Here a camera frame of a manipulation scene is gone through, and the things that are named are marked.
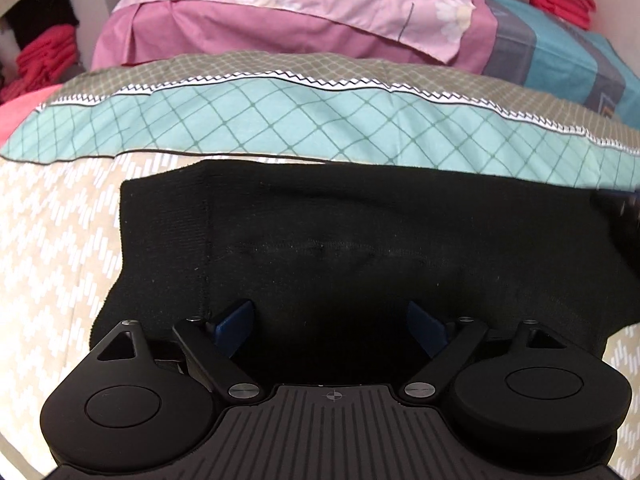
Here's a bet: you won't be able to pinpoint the blue grey striped bedding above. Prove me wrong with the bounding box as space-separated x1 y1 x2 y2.
450 0 640 131

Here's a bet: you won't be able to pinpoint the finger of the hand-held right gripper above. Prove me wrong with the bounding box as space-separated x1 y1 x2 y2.
590 187 640 281

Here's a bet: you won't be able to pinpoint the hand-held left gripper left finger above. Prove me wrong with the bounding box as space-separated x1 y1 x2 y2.
92 299 263 403

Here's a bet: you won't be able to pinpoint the pink pillow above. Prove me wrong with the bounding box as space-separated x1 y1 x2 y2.
92 0 501 68

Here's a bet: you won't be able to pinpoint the coral pink bed sheet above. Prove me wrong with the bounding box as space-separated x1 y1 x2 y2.
0 84 63 147

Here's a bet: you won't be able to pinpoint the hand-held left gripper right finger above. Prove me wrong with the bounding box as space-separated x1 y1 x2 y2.
402 300 566 403

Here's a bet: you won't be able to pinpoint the dark hanging clothes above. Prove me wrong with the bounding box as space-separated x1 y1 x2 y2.
0 0 80 56

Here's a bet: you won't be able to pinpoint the black pants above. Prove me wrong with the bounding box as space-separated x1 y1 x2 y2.
92 160 640 361

